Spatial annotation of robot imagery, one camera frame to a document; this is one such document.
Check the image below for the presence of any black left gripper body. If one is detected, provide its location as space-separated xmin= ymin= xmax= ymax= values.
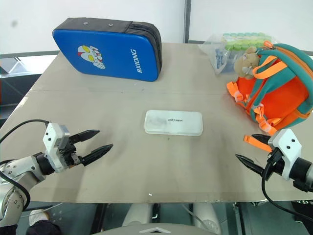
xmin=58 ymin=140 xmax=84 ymax=170

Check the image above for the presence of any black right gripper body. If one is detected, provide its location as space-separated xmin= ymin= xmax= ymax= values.
xmin=262 ymin=147 xmax=286 ymax=181

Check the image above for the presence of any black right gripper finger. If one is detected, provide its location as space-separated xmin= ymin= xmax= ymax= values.
xmin=251 ymin=134 xmax=273 ymax=152
xmin=235 ymin=153 xmax=266 ymax=176

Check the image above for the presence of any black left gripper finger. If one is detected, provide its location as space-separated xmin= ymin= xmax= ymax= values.
xmin=81 ymin=143 xmax=114 ymax=167
xmin=70 ymin=129 xmax=101 ymax=145

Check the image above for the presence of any orange and teal backpack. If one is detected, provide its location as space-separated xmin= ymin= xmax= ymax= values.
xmin=225 ymin=41 xmax=313 ymax=153

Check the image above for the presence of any white plastic pencil case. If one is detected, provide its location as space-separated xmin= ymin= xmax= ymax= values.
xmin=143 ymin=109 xmax=204 ymax=136

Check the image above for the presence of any black table leg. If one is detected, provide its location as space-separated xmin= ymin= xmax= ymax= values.
xmin=235 ymin=202 xmax=246 ymax=235
xmin=93 ymin=203 xmax=109 ymax=234

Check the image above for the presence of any white shoe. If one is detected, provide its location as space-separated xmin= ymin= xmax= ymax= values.
xmin=28 ymin=209 xmax=51 ymax=226

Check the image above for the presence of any white robot leg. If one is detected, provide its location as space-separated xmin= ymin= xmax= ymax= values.
xmin=121 ymin=203 xmax=154 ymax=227
xmin=192 ymin=203 xmax=222 ymax=235

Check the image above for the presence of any dark rounded shape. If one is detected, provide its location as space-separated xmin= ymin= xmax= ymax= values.
xmin=25 ymin=219 xmax=62 ymax=235

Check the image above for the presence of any brown plush bear toy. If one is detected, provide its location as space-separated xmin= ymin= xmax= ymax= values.
xmin=234 ymin=46 xmax=260 ymax=80

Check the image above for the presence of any clear plastic bag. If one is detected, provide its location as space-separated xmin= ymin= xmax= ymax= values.
xmin=198 ymin=33 xmax=278 ymax=76

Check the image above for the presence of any green capped tube rack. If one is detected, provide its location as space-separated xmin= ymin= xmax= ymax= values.
xmin=222 ymin=31 xmax=273 ymax=51

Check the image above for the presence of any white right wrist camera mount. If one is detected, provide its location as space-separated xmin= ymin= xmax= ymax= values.
xmin=268 ymin=128 xmax=302 ymax=181

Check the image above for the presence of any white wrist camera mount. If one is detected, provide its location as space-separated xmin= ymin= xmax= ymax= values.
xmin=43 ymin=122 xmax=72 ymax=173
xmin=268 ymin=128 xmax=302 ymax=181

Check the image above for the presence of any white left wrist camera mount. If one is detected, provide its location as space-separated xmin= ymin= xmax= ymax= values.
xmin=43 ymin=122 xmax=72 ymax=173

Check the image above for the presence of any grey window rail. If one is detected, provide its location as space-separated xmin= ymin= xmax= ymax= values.
xmin=0 ymin=50 xmax=61 ymax=60

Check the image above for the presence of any dark window post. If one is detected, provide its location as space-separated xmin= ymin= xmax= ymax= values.
xmin=183 ymin=0 xmax=192 ymax=44

